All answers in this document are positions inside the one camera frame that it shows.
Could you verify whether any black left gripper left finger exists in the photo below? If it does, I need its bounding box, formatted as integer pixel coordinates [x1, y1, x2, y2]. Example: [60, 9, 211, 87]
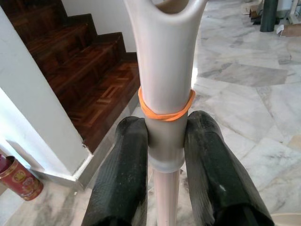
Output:
[85, 115, 151, 226]

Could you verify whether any brown cardboard box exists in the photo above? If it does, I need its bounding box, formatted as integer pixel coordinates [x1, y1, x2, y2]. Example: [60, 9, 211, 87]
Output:
[279, 23, 301, 37]

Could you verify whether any beige broom with black bristles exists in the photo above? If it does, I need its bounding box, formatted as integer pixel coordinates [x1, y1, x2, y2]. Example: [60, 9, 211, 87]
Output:
[122, 0, 205, 226]

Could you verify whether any open cardboard box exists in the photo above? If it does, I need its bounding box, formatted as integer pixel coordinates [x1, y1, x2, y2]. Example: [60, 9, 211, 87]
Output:
[242, 0, 261, 25]

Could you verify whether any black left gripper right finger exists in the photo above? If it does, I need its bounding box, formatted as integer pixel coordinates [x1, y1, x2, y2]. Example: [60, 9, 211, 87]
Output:
[184, 110, 275, 226]

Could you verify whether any orange rubber band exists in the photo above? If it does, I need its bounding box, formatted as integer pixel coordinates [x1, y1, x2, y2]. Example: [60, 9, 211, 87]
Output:
[138, 87, 196, 122]

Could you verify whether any beige long-handled dustpan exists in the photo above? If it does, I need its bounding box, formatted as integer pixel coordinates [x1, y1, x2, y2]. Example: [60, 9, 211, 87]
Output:
[270, 213, 301, 226]

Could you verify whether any red cylindrical tin can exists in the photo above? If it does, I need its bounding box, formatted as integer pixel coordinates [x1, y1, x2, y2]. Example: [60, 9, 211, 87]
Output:
[0, 154, 44, 201]

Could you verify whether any dark green cylinder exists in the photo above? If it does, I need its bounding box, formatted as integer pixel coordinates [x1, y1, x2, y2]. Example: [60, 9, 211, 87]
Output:
[260, 0, 279, 32]

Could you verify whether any dark wooden staircase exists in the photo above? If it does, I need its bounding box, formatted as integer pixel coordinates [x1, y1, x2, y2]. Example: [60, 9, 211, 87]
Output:
[0, 0, 142, 153]

